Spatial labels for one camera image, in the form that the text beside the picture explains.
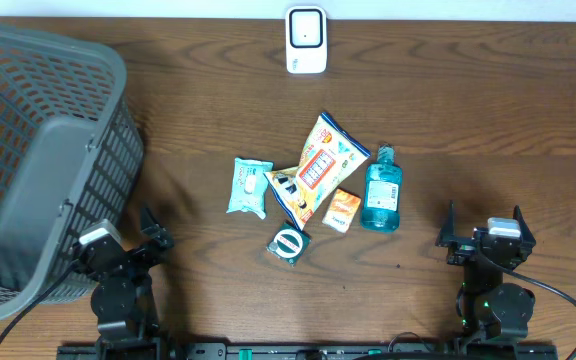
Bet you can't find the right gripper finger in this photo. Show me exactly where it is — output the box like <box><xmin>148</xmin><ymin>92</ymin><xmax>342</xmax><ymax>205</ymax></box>
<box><xmin>513</xmin><ymin>205</ymin><xmax>535</xmax><ymax>243</ymax></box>
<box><xmin>440</xmin><ymin>200</ymin><xmax>455</xmax><ymax>239</ymax></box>

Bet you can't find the orange snack packet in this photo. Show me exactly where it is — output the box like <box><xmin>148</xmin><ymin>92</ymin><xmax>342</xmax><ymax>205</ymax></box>
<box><xmin>322</xmin><ymin>189</ymin><xmax>361</xmax><ymax>234</ymax></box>

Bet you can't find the black mounting rail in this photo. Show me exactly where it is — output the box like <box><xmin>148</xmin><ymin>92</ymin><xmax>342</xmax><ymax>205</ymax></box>
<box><xmin>57</xmin><ymin>341</ymin><xmax>559</xmax><ymax>360</ymax></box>

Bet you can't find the white barcode scanner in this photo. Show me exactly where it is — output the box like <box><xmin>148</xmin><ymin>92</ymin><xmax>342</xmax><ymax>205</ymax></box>
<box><xmin>285</xmin><ymin>6</ymin><xmax>328</xmax><ymax>74</ymax></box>

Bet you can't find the blue mouthwash bottle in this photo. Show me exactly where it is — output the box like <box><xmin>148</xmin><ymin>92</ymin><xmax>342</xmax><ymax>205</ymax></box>
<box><xmin>360</xmin><ymin>144</ymin><xmax>403</xmax><ymax>233</ymax></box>

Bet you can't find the grey plastic shopping basket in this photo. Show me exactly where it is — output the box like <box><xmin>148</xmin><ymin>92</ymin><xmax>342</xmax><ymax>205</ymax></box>
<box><xmin>0</xmin><ymin>24</ymin><xmax>144</xmax><ymax>320</ymax></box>

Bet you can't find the green round-label box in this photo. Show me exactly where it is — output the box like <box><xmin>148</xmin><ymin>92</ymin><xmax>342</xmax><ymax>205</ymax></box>
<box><xmin>266</xmin><ymin>222</ymin><xmax>311</xmax><ymax>267</ymax></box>

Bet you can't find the yellow snack bag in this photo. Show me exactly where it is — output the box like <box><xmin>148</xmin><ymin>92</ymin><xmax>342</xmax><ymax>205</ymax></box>
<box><xmin>264</xmin><ymin>112</ymin><xmax>371</xmax><ymax>230</ymax></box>

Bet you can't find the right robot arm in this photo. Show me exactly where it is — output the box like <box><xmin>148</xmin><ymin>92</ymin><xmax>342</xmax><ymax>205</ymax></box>
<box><xmin>435</xmin><ymin>202</ymin><xmax>536</xmax><ymax>349</ymax></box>

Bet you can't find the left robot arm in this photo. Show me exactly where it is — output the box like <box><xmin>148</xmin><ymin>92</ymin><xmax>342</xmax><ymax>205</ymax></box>
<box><xmin>74</xmin><ymin>207</ymin><xmax>179</xmax><ymax>360</ymax></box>

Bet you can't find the teal wet wipes pack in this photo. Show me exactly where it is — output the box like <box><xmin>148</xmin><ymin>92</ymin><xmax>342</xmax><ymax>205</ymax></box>
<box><xmin>227</xmin><ymin>157</ymin><xmax>273</xmax><ymax>220</ymax></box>

